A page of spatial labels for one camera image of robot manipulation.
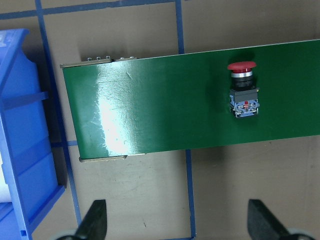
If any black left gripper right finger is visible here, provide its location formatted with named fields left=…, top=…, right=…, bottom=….
left=247, top=199, right=294, bottom=240

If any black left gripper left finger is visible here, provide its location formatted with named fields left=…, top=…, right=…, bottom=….
left=75, top=199, right=107, bottom=240

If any red push button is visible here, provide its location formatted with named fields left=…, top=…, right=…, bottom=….
left=227, top=61, right=260, bottom=119

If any white foam pad left bin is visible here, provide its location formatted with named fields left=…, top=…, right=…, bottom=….
left=0, top=165, right=12, bottom=203

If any blue left source bin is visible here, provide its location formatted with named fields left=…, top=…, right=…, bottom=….
left=0, top=29, right=65, bottom=240

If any green conveyor belt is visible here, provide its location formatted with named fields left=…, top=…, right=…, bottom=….
left=62, top=40, right=320, bottom=161

